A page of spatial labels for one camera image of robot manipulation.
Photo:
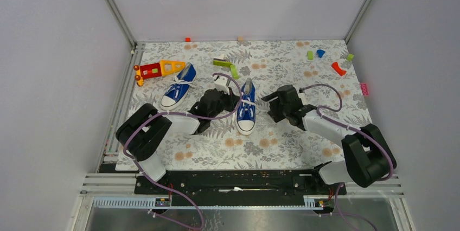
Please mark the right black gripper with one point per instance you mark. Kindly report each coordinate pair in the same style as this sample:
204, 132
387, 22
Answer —
274, 113

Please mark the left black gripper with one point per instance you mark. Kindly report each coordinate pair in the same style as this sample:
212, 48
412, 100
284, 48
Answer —
232, 101

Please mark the blue sneaker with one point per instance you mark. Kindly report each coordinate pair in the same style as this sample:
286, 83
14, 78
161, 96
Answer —
179, 89
245, 116

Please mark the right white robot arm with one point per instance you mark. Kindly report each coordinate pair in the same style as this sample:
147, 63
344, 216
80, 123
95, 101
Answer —
367, 157

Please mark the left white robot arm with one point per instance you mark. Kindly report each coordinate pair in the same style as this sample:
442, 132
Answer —
144, 131

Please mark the floral table mat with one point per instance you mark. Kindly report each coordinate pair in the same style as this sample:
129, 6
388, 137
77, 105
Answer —
270, 64

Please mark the green block short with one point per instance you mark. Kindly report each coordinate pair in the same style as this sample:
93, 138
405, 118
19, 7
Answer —
234, 72

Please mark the green block long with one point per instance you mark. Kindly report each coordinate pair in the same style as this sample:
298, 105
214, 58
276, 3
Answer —
222, 63

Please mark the blue wedge block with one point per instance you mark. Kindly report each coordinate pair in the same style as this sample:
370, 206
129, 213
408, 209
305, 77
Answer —
320, 53

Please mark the red arch block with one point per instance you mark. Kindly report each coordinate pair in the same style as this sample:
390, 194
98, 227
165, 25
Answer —
336, 67

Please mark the pink lego brick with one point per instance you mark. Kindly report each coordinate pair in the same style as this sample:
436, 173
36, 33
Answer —
364, 89

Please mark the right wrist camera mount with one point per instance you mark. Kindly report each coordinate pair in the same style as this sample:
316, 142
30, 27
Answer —
302, 96

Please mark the red yellow toy frame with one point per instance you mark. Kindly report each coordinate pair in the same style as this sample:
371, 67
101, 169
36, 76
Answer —
158, 69

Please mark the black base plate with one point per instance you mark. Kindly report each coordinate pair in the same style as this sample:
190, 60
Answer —
191, 183

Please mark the grey slotted cable duct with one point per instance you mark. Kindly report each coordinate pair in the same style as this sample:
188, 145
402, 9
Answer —
219, 201

